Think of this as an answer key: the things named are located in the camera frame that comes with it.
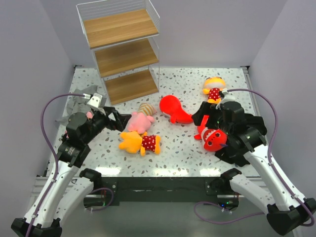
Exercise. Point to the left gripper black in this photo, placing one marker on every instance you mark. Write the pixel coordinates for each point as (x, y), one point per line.
(120, 120)

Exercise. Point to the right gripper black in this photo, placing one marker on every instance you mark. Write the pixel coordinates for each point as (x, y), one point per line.
(206, 108)

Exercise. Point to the orange doll polka dot dress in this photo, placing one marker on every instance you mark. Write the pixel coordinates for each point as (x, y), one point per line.
(132, 142)

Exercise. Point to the orange doll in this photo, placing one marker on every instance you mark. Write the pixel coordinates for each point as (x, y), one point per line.
(212, 87)

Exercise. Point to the red shark plush with face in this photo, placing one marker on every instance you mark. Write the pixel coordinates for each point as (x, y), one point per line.
(212, 140)

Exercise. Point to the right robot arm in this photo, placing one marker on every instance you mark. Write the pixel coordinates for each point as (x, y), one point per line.
(284, 205)

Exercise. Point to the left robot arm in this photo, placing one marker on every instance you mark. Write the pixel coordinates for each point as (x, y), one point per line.
(55, 202)

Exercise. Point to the pink pig plush centre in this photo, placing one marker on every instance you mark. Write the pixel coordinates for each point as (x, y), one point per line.
(142, 119)

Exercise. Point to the pink pig plush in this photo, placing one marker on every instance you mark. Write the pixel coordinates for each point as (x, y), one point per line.
(89, 115)
(142, 119)

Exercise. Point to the pink pig plush left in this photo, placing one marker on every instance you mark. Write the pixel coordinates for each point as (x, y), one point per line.
(89, 115)

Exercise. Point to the grey crumpled cloth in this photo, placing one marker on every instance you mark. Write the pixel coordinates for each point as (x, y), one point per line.
(77, 104)

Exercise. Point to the black cloth right side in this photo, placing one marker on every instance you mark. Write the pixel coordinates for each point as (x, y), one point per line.
(242, 136)

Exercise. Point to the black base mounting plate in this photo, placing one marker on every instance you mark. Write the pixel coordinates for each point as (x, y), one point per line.
(166, 189)

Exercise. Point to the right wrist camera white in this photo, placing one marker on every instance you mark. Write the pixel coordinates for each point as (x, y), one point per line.
(226, 96)

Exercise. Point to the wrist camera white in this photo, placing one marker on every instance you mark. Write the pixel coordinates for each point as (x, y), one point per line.
(226, 96)
(95, 100)

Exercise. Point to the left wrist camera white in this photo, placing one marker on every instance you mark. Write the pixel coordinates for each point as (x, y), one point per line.
(95, 100)

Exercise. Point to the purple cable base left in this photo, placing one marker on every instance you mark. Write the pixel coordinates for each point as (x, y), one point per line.
(106, 196)

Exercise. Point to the purple cable base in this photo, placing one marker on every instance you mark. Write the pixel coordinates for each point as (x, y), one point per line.
(106, 196)
(222, 216)

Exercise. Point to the white wire wooden shelf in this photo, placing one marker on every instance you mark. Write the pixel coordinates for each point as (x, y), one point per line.
(122, 37)

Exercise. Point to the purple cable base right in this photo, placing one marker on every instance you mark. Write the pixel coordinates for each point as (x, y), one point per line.
(222, 216)

